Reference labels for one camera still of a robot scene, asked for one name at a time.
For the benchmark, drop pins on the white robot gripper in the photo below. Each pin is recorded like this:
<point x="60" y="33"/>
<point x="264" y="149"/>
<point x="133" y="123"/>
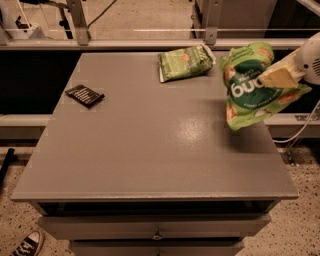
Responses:
<point x="310" y="63"/>

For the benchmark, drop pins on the green Dang rice chip bag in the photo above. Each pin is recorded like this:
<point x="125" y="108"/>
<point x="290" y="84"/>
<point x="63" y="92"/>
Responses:
<point x="249" y="101"/>

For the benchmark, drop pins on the green jalapeno chip bag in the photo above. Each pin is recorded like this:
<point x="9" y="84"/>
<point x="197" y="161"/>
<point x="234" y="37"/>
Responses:
<point x="185" y="63"/>

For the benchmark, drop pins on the grey cabinet with drawers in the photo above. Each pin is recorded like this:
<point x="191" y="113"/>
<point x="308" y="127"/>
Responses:
<point x="154" y="169"/>

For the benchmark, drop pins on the black snack packet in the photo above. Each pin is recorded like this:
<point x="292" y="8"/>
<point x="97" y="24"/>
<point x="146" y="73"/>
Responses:
<point x="85" y="96"/>

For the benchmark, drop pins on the black pole at left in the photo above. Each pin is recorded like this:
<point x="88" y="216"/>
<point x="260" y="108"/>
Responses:
<point x="9" y="158"/>

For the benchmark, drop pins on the black and white sneaker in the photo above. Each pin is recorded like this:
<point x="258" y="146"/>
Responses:
<point x="31" y="245"/>

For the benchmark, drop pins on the grey metal railing frame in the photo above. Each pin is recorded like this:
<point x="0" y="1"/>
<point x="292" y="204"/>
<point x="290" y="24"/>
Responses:
<point x="155" y="24"/>

